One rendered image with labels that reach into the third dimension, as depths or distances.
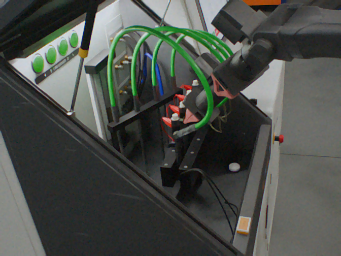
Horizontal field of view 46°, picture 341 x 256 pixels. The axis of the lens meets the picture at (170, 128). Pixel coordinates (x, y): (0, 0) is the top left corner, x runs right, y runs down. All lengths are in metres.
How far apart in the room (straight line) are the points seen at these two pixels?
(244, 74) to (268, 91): 0.92
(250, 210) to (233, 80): 0.47
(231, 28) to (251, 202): 0.59
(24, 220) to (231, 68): 0.72
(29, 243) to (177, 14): 0.89
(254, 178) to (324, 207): 1.40
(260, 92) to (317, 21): 1.09
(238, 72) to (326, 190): 2.03
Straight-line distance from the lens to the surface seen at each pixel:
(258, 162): 1.31
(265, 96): 1.63
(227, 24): 0.71
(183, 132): 1.07
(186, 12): 1.47
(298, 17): 0.62
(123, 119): 1.30
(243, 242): 1.05
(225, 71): 0.78
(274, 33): 0.62
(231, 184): 1.41
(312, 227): 2.47
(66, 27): 1.12
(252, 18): 0.70
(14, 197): 1.16
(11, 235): 1.29
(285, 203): 2.60
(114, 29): 1.43
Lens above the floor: 1.72
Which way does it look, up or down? 31 degrees down
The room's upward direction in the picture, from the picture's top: 6 degrees counter-clockwise
